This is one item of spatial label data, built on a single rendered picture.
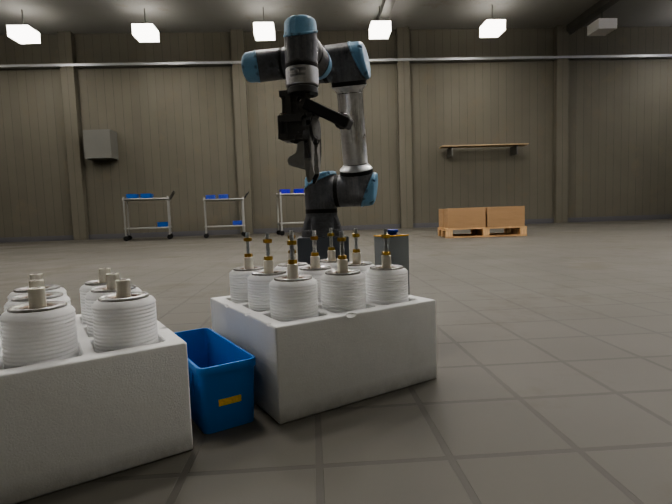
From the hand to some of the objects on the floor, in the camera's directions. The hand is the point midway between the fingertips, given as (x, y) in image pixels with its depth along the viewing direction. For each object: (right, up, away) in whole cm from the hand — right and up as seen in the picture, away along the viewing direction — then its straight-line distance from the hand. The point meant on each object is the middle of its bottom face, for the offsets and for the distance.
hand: (314, 177), depth 105 cm
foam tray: (+1, -46, +4) cm, 46 cm away
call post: (+21, -44, +26) cm, 55 cm away
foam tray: (-45, -50, -25) cm, 72 cm away
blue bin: (-22, -48, -11) cm, 54 cm away
